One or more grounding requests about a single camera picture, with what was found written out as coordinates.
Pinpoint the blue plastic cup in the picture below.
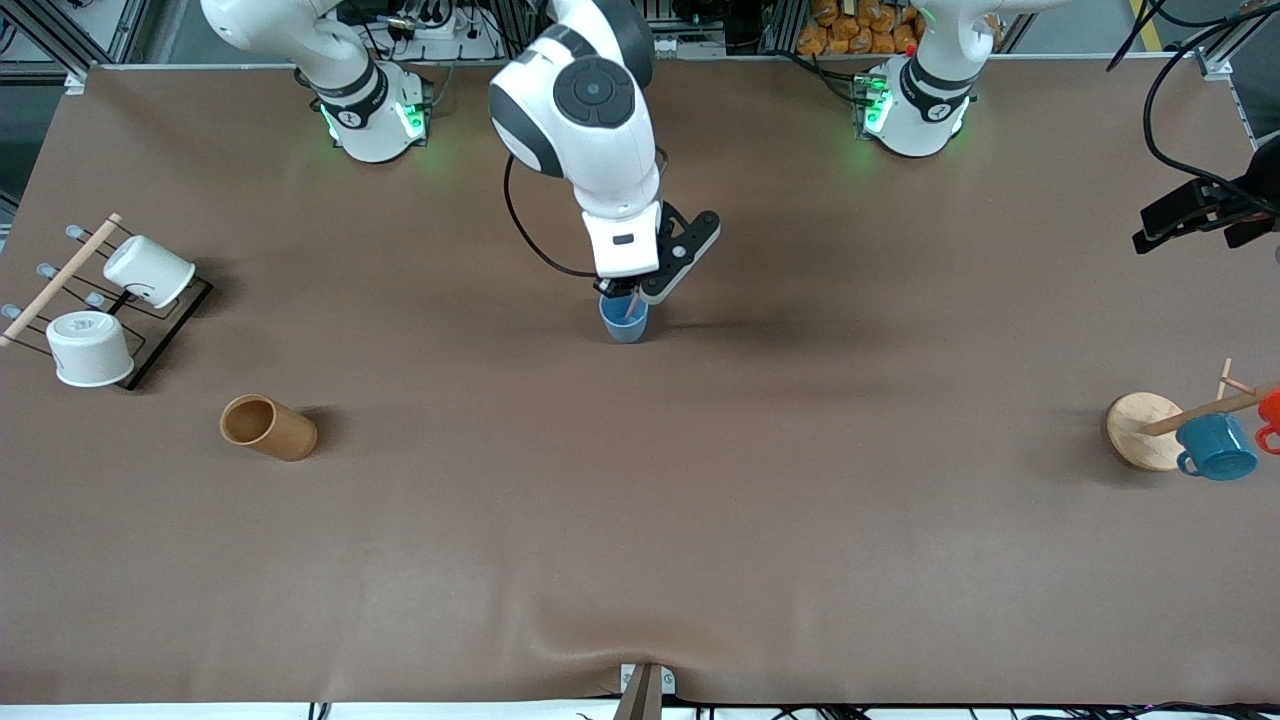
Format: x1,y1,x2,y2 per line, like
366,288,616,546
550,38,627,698
598,292,651,345

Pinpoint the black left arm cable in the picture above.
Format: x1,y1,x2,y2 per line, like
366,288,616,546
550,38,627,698
1105,0,1280,201

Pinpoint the grey table edge bracket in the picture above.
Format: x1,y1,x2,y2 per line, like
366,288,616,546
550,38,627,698
615,662,677,720

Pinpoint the white cup lying tilted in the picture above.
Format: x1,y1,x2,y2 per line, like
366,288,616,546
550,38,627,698
103,235,197,309

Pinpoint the brown table mat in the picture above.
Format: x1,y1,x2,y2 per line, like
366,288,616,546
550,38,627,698
0,55,1280,706

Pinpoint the teal enamel mug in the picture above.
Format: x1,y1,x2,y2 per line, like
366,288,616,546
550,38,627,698
1175,413,1259,482

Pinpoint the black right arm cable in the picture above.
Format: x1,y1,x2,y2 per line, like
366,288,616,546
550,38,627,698
503,150,603,279

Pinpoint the black wire cup rack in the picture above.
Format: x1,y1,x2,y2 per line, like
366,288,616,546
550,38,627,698
0,225,214,393

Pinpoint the wooden mug tree stand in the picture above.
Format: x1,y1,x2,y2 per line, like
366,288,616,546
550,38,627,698
1107,358,1280,473

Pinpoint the bag of orange bread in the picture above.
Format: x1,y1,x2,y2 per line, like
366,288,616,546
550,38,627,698
797,0,926,57

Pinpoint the aluminium frame profile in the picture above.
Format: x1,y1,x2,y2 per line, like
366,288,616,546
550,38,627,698
1195,0,1280,81

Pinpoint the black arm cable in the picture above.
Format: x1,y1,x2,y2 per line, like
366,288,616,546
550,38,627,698
503,150,603,279
1105,0,1280,201

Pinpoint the wooden cylinder chopstick holder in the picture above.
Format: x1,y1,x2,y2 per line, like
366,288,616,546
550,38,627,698
219,393,319,463

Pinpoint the wooden rod of rack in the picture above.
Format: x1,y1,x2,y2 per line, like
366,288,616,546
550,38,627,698
0,213,123,349

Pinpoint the white cup standing upturned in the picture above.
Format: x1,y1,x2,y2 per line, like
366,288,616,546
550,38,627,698
45,310,136,389

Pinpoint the white power strip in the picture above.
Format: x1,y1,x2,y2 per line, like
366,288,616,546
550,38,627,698
385,8,471,43

